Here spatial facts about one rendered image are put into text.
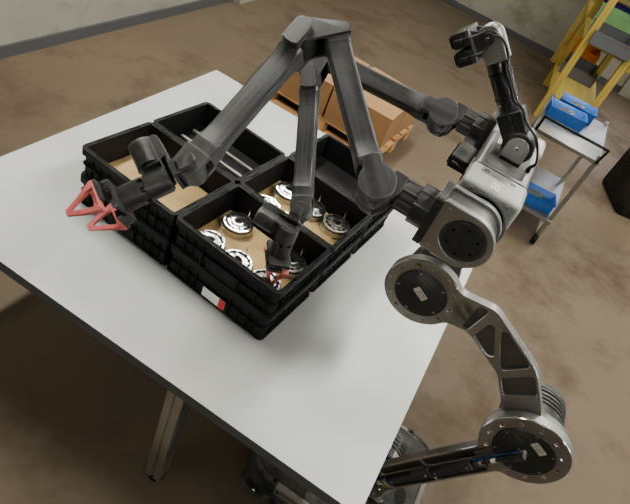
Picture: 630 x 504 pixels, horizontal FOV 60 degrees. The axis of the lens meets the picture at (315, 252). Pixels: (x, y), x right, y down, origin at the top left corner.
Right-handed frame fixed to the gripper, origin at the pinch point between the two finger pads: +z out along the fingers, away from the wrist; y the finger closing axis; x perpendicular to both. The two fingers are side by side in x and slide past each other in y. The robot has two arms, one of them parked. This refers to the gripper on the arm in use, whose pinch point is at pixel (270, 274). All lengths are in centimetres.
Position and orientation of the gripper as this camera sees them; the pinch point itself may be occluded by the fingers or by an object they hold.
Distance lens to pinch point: 163.6
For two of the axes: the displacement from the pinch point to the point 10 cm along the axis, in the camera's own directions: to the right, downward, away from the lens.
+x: 9.4, 1.7, 3.1
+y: 1.1, 6.8, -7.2
